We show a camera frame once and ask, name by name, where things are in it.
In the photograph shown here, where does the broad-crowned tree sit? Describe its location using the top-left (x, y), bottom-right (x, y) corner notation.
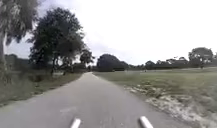
top-left (188, 46), bottom-right (215, 69)

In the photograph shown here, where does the large dark tree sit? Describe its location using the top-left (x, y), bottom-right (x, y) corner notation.
top-left (26, 7), bottom-right (87, 75)

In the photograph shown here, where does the green grass field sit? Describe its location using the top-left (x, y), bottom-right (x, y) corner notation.
top-left (93, 66), bottom-right (217, 114)

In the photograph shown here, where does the tall pale-trunk tree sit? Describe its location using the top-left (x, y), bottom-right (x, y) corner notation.
top-left (0, 0), bottom-right (42, 73)

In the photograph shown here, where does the grey asphalt path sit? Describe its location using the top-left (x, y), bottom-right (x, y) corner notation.
top-left (0, 72), bottom-right (197, 128)

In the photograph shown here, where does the distant row of trees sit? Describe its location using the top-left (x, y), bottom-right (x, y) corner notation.
top-left (128, 56), bottom-right (217, 71)

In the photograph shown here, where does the robot's own part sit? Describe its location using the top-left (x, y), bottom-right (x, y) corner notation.
top-left (69, 117), bottom-right (82, 128)
top-left (138, 115), bottom-right (154, 128)

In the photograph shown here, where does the pale sandy strip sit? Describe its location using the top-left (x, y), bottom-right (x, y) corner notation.
top-left (124, 84), bottom-right (217, 128)

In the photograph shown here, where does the dark round tree clump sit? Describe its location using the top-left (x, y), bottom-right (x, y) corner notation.
top-left (96, 53), bottom-right (130, 73)

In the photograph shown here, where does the grass verge with bushes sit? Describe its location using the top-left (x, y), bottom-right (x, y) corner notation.
top-left (0, 68), bottom-right (84, 110)

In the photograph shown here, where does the small dark tree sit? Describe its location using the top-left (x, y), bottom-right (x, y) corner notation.
top-left (79, 49), bottom-right (96, 72)

